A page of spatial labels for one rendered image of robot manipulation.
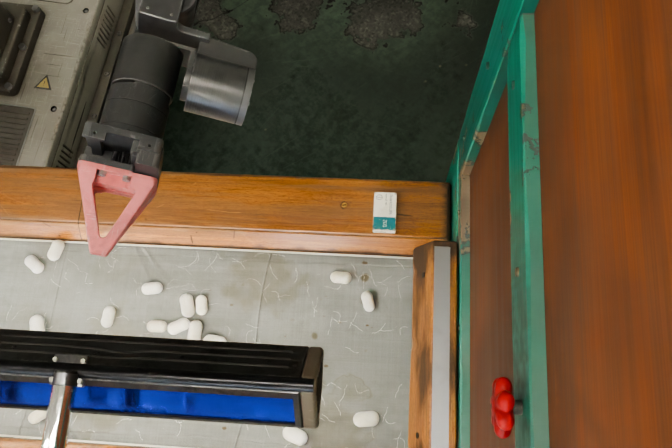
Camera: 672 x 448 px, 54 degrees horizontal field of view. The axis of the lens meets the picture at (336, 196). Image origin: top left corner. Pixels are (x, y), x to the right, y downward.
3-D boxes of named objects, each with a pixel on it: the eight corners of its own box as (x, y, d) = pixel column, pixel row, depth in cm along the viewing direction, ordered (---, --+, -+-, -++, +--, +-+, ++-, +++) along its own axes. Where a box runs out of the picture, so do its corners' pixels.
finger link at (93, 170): (138, 271, 62) (161, 178, 65) (137, 258, 55) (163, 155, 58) (63, 256, 61) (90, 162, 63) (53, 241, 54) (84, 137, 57)
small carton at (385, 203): (374, 195, 103) (374, 191, 101) (396, 196, 103) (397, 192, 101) (372, 232, 101) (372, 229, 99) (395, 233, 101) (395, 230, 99)
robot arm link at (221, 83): (150, 8, 69) (152, -40, 61) (257, 39, 72) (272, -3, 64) (122, 111, 65) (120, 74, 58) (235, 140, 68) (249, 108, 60)
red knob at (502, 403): (486, 377, 51) (496, 374, 46) (514, 379, 50) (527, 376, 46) (486, 437, 49) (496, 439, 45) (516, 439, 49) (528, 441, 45)
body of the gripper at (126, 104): (156, 191, 65) (173, 122, 67) (159, 159, 55) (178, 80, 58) (88, 175, 63) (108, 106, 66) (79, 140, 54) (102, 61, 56)
